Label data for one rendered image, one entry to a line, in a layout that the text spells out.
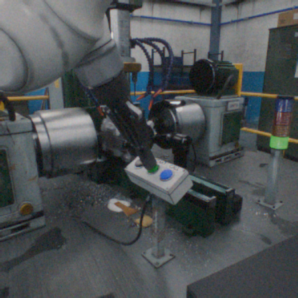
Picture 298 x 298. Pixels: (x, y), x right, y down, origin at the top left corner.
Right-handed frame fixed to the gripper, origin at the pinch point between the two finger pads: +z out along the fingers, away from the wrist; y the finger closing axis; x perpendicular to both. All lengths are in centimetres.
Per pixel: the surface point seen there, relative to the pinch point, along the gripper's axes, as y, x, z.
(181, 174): -8.3, -1.8, 4.6
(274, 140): -5, -46, 30
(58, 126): 39.2, 5.0, -4.7
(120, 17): 49, -42, -23
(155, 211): -0.2, 5.1, 15.2
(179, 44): 478, -476, 153
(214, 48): 434, -555, 205
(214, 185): 3.5, -19.5, 32.1
